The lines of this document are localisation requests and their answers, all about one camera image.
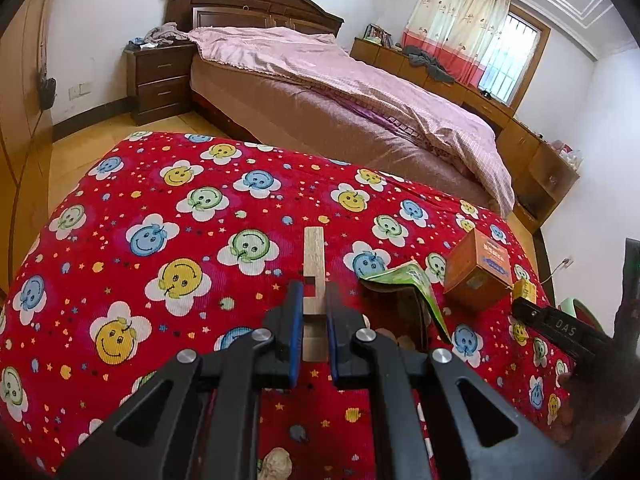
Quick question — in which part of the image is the wooden block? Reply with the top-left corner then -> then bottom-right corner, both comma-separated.
301,226 -> 327,363

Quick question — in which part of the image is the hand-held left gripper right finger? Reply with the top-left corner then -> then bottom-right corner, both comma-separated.
326,282 -> 581,480

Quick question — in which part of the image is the white and red curtain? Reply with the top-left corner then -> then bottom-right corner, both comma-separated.
401,0 -> 511,86

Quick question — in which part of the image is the grey clothing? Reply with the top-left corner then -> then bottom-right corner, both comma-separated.
402,45 -> 456,83

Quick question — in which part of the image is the pile of clothes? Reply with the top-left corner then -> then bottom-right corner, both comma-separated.
127,22 -> 193,51

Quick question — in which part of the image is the green packet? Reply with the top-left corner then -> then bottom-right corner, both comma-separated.
360,261 -> 451,343

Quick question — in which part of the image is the dark wooden bed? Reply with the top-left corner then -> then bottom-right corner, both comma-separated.
165,0 -> 516,216

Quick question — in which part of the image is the pink quilt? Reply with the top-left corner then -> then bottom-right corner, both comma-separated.
187,26 -> 516,213

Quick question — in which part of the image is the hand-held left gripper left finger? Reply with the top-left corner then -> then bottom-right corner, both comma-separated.
55,281 -> 305,480

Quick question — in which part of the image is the brown bed sheet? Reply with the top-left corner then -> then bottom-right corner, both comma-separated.
190,57 -> 501,211

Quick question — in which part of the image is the brown cardboard box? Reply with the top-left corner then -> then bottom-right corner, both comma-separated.
443,229 -> 512,313

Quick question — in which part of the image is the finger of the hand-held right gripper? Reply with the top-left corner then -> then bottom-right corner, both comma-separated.
511,297 -> 613,361

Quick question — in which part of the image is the window with bars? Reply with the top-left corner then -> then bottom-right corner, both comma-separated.
477,10 -> 551,108

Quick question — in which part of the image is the wooden wardrobe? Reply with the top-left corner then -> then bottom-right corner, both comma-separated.
0,0 -> 56,301

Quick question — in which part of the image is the black hanging bag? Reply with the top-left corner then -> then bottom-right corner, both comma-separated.
37,75 -> 57,111

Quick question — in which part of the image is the dark wooden nightstand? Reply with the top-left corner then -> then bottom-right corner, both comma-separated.
124,42 -> 198,126

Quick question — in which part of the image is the red smiley flower blanket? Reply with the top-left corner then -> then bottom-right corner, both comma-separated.
0,131 -> 576,480

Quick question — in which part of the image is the long wooden cabinet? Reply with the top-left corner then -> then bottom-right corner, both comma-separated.
350,36 -> 581,233

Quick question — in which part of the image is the red and green plastic chair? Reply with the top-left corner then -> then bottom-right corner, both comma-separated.
557,297 -> 601,331

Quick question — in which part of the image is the walnut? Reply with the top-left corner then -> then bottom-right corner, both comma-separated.
262,449 -> 293,480

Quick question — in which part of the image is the pale plastic bag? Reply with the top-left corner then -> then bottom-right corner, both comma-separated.
552,140 -> 583,171

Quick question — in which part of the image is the row of books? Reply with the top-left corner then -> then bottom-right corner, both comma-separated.
364,24 -> 393,47

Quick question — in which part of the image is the peanut in shell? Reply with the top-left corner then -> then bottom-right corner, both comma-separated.
375,327 -> 416,353

